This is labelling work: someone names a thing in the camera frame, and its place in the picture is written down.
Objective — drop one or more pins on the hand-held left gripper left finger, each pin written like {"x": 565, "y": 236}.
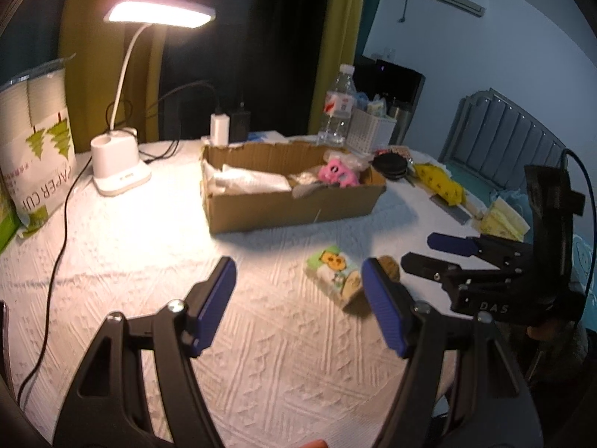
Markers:
{"x": 217, "y": 308}

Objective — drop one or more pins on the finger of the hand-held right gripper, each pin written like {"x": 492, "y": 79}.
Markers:
{"x": 450, "y": 243}
{"x": 427, "y": 265}

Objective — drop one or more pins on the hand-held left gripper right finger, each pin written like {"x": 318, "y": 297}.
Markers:
{"x": 385, "y": 308}

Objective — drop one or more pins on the printed tissue pack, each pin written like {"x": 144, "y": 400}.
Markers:
{"x": 331, "y": 268}

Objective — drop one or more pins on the brown cardboard box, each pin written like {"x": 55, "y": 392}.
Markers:
{"x": 289, "y": 210}

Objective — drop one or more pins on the pink plush toy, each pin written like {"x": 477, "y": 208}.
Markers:
{"x": 336, "y": 171}

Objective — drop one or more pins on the white plastic bag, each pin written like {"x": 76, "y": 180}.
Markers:
{"x": 247, "y": 179}

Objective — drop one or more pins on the grey plush toy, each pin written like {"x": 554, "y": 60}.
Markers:
{"x": 308, "y": 189}

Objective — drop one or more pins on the person's left hand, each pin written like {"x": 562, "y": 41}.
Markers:
{"x": 316, "y": 444}

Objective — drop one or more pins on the yellow face mask pack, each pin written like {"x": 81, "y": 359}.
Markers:
{"x": 503, "y": 221}

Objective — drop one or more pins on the yellow plush toy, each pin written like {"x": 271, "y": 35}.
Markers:
{"x": 440, "y": 184}

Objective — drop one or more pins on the black round case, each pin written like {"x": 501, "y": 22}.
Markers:
{"x": 391, "y": 165}

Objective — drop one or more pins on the grey padded headboard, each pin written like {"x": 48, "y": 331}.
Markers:
{"x": 503, "y": 135}

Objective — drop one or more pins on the steel thermos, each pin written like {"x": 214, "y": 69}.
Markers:
{"x": 400, "y": 123}

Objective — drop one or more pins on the white plastic basket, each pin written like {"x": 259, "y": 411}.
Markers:
{"x": 371, "y": 133}

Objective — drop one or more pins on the black water dispenser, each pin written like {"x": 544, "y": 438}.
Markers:
{"x": 396, "y": 84}

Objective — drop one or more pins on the white desk lamp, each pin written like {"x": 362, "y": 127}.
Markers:
{"x": 119, "y": 168}

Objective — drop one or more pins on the clear water bottle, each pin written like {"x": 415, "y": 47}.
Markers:
{"x": 336, "y": 112}

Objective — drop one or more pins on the white power strip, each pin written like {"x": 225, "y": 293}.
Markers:
{"x": 266, "y": 137}

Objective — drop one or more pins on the white charger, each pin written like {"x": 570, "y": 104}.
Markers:
{"x": 220, "y": 129}

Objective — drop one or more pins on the black charger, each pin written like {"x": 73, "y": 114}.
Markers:
{"x": 239, "y": 123}

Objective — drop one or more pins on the green paper cup pack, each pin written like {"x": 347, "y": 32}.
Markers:
{"x": 7, "y": 228}

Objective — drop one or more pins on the narrow yellow curtain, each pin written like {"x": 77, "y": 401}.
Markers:
{"x": 338, "y": 46}

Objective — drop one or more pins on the white paper cup pack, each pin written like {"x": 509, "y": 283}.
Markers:
{"x": 37, "y": 149}

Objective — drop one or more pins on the narrow teal curtain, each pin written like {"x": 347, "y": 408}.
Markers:
{"x": 371, "y": 4}

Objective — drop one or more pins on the dark glass window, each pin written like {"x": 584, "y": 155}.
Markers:
{"x": 261, "y": 46}

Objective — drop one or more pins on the wide yellow curtain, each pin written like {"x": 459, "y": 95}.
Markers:
{"x": 93, "y": 56}

